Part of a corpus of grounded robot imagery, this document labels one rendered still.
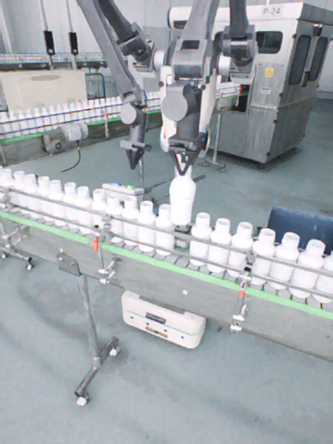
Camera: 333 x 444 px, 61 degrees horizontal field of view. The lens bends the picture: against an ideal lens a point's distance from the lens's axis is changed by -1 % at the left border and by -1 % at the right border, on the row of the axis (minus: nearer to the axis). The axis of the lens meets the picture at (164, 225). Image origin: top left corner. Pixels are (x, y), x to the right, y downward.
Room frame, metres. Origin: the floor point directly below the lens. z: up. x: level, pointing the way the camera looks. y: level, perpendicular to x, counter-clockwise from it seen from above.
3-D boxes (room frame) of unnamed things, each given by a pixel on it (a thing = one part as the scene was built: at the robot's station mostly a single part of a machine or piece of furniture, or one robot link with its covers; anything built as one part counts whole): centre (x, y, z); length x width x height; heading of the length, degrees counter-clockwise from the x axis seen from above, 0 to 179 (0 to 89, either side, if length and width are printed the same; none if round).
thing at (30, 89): (4.89, 1.93, 0.59); 1.10 x 0.62 x 1.18; 139
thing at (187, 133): (0.71, -0.05, 1.40); 0.10 x 0.07 x 0.07; 157
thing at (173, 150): (0.70, -0.05, 1.33); 0.07 x 0.07 x 0.09; 67
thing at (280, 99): (5.00, -1.50, 1.00); 1.60 x 1.30 x 2.00; 139
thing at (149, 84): (7.18, 0.45, 0.96); 0.82 x 0.50 x 1.91; 139
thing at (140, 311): (1.40, -0.09, 0.24); 0.68 x 0.53 x 0.41; 157
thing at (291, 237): (0.60, -0.33, 1.08); 0.06 x 0.06 x 0.17
